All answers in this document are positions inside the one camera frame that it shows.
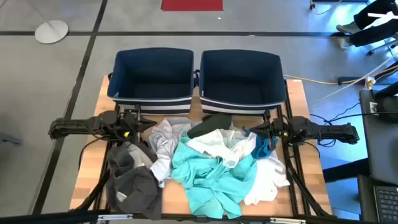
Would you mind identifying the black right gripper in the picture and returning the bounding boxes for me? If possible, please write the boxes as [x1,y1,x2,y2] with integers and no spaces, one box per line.
[250,114,301,144]

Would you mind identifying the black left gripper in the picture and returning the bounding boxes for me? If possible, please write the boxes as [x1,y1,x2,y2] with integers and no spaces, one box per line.
[123,105,158,139]

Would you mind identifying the blue garment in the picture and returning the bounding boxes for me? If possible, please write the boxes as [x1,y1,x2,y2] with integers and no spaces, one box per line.
[244,129,279,160]

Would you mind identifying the light patterned shirt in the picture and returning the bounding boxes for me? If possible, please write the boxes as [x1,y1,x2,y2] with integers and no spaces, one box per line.
[148,116,200,188]

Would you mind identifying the light grey garment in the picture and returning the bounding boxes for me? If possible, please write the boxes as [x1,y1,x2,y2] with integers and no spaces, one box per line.
[126,142,154,169]

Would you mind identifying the sheer white garment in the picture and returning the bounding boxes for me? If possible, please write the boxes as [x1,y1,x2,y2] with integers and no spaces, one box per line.
[185,128,257,169]

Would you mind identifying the dark green garment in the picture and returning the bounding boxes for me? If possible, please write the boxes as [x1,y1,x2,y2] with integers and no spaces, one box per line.
[186,113,233,139]

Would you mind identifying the dark grey garment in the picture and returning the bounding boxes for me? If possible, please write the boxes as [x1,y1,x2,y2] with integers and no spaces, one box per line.
[105,141,163,221]

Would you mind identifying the turquoise garment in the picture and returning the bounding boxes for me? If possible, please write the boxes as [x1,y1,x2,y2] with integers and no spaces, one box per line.
[170,135,258,220]

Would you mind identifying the navy white bin, handwritten label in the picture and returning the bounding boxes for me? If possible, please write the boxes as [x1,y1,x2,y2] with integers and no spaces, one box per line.
[107,47,195,115]

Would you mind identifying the navy white striped fabric bin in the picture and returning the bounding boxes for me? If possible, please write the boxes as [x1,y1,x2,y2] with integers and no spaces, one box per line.
[198,49,287,116]

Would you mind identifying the black desk leg bar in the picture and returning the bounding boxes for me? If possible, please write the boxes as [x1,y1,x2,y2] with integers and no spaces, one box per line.
[323,157,369,183]

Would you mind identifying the white yellow plug connector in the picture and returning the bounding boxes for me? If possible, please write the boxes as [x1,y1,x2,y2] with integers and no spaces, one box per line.
[364,75,376,91]

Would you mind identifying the black desk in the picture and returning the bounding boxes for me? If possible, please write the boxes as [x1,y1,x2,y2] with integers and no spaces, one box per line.
[359,88,398,187]

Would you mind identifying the red floor mat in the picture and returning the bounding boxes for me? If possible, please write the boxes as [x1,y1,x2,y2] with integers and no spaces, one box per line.
[161,0,224,12]

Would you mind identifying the white round-base floor stand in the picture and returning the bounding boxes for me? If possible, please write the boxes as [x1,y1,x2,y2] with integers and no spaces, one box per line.
[34,19,69,44]

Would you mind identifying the grey floor object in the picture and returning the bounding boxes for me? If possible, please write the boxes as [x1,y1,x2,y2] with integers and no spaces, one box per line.
[0,133,22,147]

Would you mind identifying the grey office chair base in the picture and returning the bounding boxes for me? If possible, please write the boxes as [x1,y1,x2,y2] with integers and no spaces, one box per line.
[365,39,398,57]

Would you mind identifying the person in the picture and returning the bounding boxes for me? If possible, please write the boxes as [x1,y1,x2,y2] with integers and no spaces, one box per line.
[335,0,398,49]

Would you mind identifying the black keyboard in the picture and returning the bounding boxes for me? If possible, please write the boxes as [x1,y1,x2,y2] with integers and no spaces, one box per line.
[373,185,398,223]

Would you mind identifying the yellow floor cable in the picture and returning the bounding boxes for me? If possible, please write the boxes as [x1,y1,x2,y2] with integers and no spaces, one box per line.
[283,63,398,86]

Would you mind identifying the white hose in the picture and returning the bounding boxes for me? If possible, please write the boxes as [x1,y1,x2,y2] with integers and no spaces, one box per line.
[317,52,398,102]

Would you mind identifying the silver frame bracket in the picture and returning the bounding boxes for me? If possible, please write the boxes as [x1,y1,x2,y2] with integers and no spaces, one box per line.
[269,217,307,224]
[98,213,134,222]

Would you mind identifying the black aluminium table frame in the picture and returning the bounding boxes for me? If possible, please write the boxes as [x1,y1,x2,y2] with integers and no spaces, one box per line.
[0,79,398,224]

